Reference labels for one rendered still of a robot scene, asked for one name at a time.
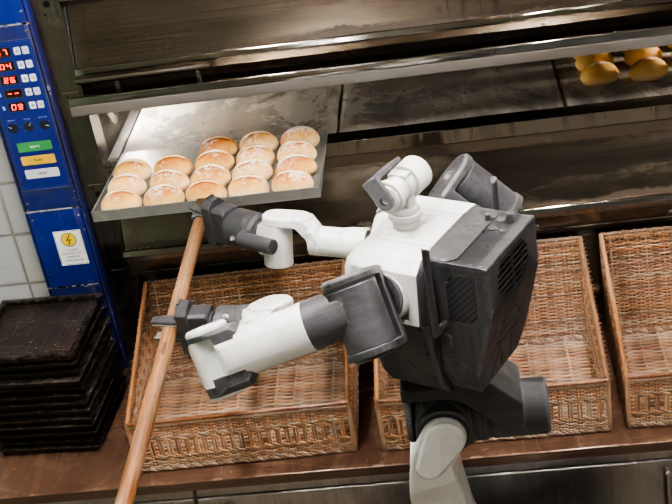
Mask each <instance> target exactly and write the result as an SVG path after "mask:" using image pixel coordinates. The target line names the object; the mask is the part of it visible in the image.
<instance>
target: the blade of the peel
mask: <svg viewBox="0 0 672 504"><path fill-rule="evenodd" d="M316 132H317V133H318V135H319V137H320V141H319V144H318V145H317V146H315V147H314V148H315V149H316V152H317V156H316V158H315V160H314V161H315V163H316V165H317V169H316V172H315V173H314V174H313V175H311V177H312V179H313V181H314V186H313V187H308V188H299V189H290V190H281V191H273V190H272V181H273V179H274V178H275V176H276V173H275V170H276V166H277V164H278V162H279V161H278V160H277V152H278V150H279V148H280V147H281V144H280V141H281V137H282V135H276V136H275V137H276V138H277V140H278V143H279V144H278V148H277V149H276V150H275V151H273V152H274V154H275V161H274V163H273V164H272V165H271V167H272V169H273V175H272V177H271V178H270V179H269V180H267V182H268V184H269V192H264V193H255V194H246V195H237V196H230V195H229V193H228V188H229V185H230V183H231V182H232V181H233V179H232V173H233V170H234V168H235V167H236V166H237V165H236V157H237V155H238V153H239V152H240V149H239V145H240V141H241V140H242V139H241V140H234V141H235V142H236V143H237V145H238V152H237V154H236V155H235V156H233V158H234V160H235V164H234V167H233V168H232V169H231V170H229V172H230V174H231V181H230V183H229V184H228V185H226V186H224V187H225V188H226V190H227V196H226V197H220V198H222V199H223V200H224V203H227V204H231V205H235V206H236V207H237V206H246V205H255V204H264V203H273V202H282V201H291V200H300V199H309V198H318V197H321V192H322V182H323V173H324V164H325V154H326V145H327V136H328V129H327V130H319V131H316ZM200 147H201V144H199V145H190V146H181V147H173V148H164V149H156V150H147V151H139V152H130V153H122V154H121V156H120V159H119V160H118V162H117V164H116V166H117V165H118V164H119V163H121V162H122V161H124V160H127V159H132V158H133V159H140V160H143V161H145V162H147V163H148V164H149V165H150V166H151V168H152V171H153V172H152V176H151V178H152V177H153V175H154V174H155V173H154V165H155V163H156V161H157V160H158V159H159V158H161V157H162V156H164V155H167V154H179V155H182V156H185V157H186V158H188V159H189V160H190V161H191V163H192V165H193V170H192V172H191V173H190V174H189V175H187V176H188V178H189V180H190V185H191V184H192V183H191V177H192V174H193V172H194V171H195V170H196V169H195V161H196V159H197V157H198V156H199V155H200ZM116 166H115V167H116ZM113 172H114V170H113ZM113 172H112V174H111V175H110V177H109V179H108V181H107V183H106V185H105V187H104V189H103V191H102V192H101V194H100V196H99V198H98V200H97V202H96V204H95V206H94V208H93V210H92V211H91V214H92V218H93V222H102V221H111V220H120V219H129V218H138V217H147V216H156V215H165V214H174V213H183V212H190V211H189V208H190V207H191V206H193V205H194V204H195V203H196V200H192V201H188V200H187V199H186V191H187V189H188V188H187V189H186V190H184V191H183V193H184V195H185V200H184V201H183V202H174V203H165V204H156V205H147V206H145V205H144V202H143V199H144V195H145V193H146V192H147V191H148V190H149V189H150V181H151V178H149V179H148V180H146V181H145V182H146V184H147V190H146V192H145V193H144V194H143V195H141V196H140V197H141V199H142V206H138V207H129V208H120V209H111V210H102V209H101V202H102V200H103V198H104V197H105V195H107V194H108V184H109V182H110V181H111V180H112V179H113V178H114V177H113ZM190 185H189V186H190Z"/></svg>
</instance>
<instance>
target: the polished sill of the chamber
mask: <svg viewBox="0 0 672 504"><path fill-rule="evenodd" d="M669 118H672V94H669V95H660V96H652V97H643V98H635V99H626V100H617V101H609V102H600V103H591V104H583V105H574V106H565V107H557V108H548V109H540V110H531V111H522V112H514V113H505V114H496V115H488V116H479V117H470V118H462V119H453V120H445V121H436V122H427V123H419V124H410V125H401V126H393V127H384V128H375V129H367V130H358V131H350V132H341V133H332V134H328V136H327V145H326V154H325V158H326V157H335V156H344V155H353V154H362V153H370V152H379V151H388V150H397V149H406V148H414V147H423V146H432V145H441V144H450V143H458V142H467V141H476V140H485V139H494V138H502V137H511V136H520V135H529V134H538V133H546V132H555V131H564V130H573V129H582V128H590V127H599V126H608V125H617V124H625V123H634V122H643V121H652V120H661V119H669ZM119 159H120V158H116V159H109V160H108V162H107V164H106V166H105V168H104V172H105V175H106V179H107V181H108V179H109V177H110V175H111V174H112V172H113V170H114V168H115V166H116V164H117V162H118V160H119Z"/></svg>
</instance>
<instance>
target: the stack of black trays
mask: <svg viewBox="0 0 672 504"><path fill-rule="evenodd" d="M102 298H103V293H90V294H77V295H64V296H51V297H38V298H25V299H12V300H2V302H1V304H0V452H2V453H3V455H14V454H35V453H56V452H77V451H98V450H99V448H100V446H101V443H102V441H103V439H104V436H105V434H106V431H107V429H108V427H109V424H110V422H111V419H112V417H113V415H114V412H115V410H116V407H117V405H118V403H119V400H120V398H121V396H122V393H123V391H124V388H125V386H126V384H127V381H128V380H125V378H126V376H127V374H122V373H123V370H124V368H125V367H119V365H120V363H121V361H122V359H118V357H119V354H120V352H118V353H117V351H118V348H119V346H114V343H115V341H116V339H111V340H110V338H111V335H112V333H113V331H111V329H112V327H113V325H114V324H113V323H109V324H107V322H108V320H109V318H110V316H106V313H107V311H108V309H109V308H103V306H104V304H105V302H106V300H102ZM105 316H106V317H105ZM113 346H114V347H113Z"/></svg>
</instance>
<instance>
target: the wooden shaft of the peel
mask: <svg viewBox="0 0 672 504"><path fill-rule="evenodd" d="M204 229H205V225H204V221H203V218H202V217H196V218H195V219H194V220H193V223H192V227H191V230H190V234H189V237H188V241H187V245H186V248H185V252H184V255H183V259H182V263H181V266H180V270H179V273H178V277H177V281H176V284H175V288H174V291H173V295H172V299H171V302H170V306H169V309H168V313H167V316H168V315H175V306H176V303H177V301H178V300H179V298H182V299H183V300H186V299H187V295H188V291H189V287H190V283H191V279H192V276H193V272H194V268H195V264H196V260H197V256H198V252H199V249H200V245H201V241H202V237H203V233H204ZM177 333H178V329H177V327H168V326H164V327H163V331H162V334H161V338H160V342H159V345H158V349H157V352H156V356H155V360H154V363H153V367H152V370H151V374H150V378H149V381H148V385H147V388H146V392H145V396H144V399H143V403H142V406H141V410H140V413H139V417H138V421H137V424H136V428H135V431H134V435H133V439H132V442H131V446H130V449H129V453H128V457H127V460H126V464H125V467H124V471H123V475H122V478H121V482H120V485H119V489H118V493H117V496H116V500H115V503H114V504H133V503H134V499H135V495H136V491H137V487H138V483H139V480H140V476H141V472H142V468H143V464H144V460H145V456H146V453H147V449H148V445H149V441H150V437H151V433H152V430H153V426H154V422H155V418H156V414H157V410H158V406H159V403H160V399H161V395H162V391H163V387H164V383H165V379H166V376H167V372H168V368H169V364H170V360H171V356H172V353H173V349H174V345H175V341H176V337H177Z"/></svg>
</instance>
